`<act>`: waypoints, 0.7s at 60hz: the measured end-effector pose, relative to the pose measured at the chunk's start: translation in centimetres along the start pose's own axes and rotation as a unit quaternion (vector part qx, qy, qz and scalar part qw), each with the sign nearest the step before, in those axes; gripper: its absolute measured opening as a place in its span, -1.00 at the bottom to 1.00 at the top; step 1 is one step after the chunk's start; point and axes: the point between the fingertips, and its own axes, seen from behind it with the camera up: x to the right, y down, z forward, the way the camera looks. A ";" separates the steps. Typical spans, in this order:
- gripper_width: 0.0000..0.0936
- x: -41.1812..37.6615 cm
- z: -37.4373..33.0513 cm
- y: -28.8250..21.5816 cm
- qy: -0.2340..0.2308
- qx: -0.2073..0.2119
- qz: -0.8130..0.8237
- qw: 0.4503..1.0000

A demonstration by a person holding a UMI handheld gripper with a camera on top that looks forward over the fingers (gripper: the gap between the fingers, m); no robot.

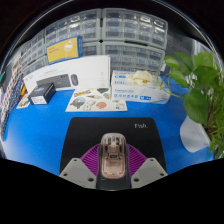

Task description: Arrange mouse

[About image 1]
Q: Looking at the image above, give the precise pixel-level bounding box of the black mouse pad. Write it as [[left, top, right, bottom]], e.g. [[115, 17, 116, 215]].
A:
[[59, 116, 167, 192]]

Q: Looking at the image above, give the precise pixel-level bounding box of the yellow and blue box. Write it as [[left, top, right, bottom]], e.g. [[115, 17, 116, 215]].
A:
[[45, 35, 84, 65]]

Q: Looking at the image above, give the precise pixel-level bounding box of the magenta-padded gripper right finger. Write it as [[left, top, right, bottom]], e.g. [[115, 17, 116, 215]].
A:
[[126, 143, 168, 188]]

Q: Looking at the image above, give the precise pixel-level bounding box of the colourful cartoon sticker sheet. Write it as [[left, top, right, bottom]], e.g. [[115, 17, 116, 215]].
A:
[[65, 87, 128, 113]]

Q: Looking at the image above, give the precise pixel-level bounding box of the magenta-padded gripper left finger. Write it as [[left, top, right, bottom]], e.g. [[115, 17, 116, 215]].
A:
[[59, 143, 102, 189]]

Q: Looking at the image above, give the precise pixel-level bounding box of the white plant pot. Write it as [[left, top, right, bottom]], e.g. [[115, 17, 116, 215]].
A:
[[179, 114, 212, 154]]

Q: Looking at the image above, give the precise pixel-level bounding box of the green leafy plant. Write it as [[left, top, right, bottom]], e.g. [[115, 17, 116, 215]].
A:
[[159, 51, 224, 159]]

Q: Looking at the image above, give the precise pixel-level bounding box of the colourful food sticker sheet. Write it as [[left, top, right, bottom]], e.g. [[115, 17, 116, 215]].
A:
[[15, 93, 32, 110]]

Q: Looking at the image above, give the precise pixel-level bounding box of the small black cardboard box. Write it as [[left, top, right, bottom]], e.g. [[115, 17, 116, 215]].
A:
[[28, 82, 57, 106]]

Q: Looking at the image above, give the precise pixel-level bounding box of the red white plaid cloth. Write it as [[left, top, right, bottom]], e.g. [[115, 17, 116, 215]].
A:
[[0, 68, 23, 111]]

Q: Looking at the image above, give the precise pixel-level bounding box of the long white keyboard box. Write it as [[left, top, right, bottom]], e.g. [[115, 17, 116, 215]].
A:
[[22, 54, 112, 95]]

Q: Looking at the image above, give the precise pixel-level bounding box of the white blue glove box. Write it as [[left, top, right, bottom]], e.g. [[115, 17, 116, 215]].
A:
[[110, 69, 171, 105]]

